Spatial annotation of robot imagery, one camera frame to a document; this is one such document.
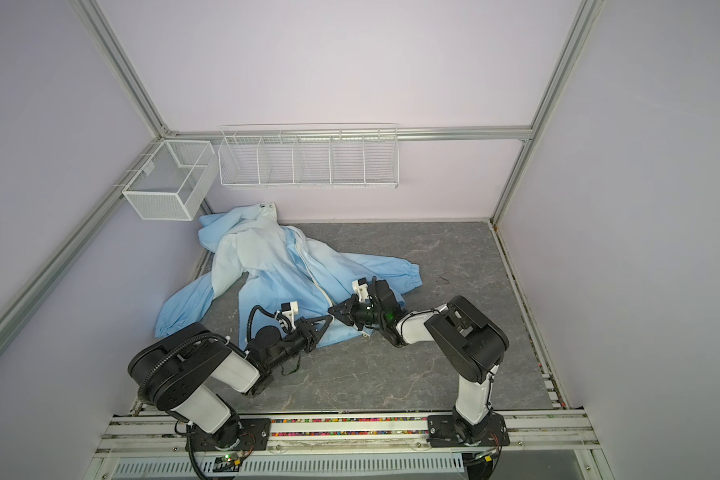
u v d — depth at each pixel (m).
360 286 0.87
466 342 0.49
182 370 0.46
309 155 1.01
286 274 0.94
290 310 0.82
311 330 0.77
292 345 0.75
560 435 0.74
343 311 0.78
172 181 0.97
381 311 0.72
